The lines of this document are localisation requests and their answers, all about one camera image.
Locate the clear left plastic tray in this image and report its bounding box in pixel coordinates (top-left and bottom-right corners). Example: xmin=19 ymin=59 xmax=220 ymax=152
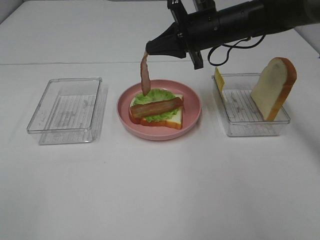
xmin=26 ymin=77 xmax=106 ymax=145

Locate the bacon strip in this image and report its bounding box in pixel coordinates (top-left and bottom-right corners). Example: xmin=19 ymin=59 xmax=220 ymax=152
xmin=130 ymin=97 xmax=184 ymax=118
xmin=140 ymin=51 xmax=151 ymax=96

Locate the bread slice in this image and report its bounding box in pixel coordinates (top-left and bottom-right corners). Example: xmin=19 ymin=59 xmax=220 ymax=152
xmin=128 ymin=97 xmax=184 ymax=130
xmin=250 ymin=57 xmax=297 ymax=122

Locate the yellow cheese slice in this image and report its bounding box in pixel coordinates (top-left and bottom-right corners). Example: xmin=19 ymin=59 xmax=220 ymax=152
xmin=214 ymin=67 xmax=225 ymax=94

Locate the clear plastic tray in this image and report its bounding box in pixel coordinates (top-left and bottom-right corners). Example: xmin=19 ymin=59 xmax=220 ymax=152
xmin=212 ymin=73 xmax=291 ymax=137
xmin=26 ymin=77 xmax=106 ymax=145

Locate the pink round plate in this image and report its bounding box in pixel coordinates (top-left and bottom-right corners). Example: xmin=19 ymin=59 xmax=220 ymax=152
xmin=117 ymin=79 xmax=202 ymax=141

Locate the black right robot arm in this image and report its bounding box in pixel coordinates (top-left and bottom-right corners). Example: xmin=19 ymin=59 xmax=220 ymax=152
xmin=145 ymin=0 xmax=320 ymax=70

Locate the green lettuce leaf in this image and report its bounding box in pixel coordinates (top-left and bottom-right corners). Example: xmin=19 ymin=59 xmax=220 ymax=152
xmin=134 ymin=88 xmax=183 ymax=122

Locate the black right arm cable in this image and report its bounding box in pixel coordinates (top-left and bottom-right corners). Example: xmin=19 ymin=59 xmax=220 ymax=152
xmin=207 ymin=33 xmax=266 ymax=67

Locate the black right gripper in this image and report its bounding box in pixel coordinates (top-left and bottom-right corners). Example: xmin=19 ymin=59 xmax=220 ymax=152
xmin=145 ymin=0 xmax=220 ymax=70

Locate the clear right plastic tray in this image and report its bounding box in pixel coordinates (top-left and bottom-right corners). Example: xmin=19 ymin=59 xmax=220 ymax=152
xmin=212 ymin=73 xmax=291 ymax=137

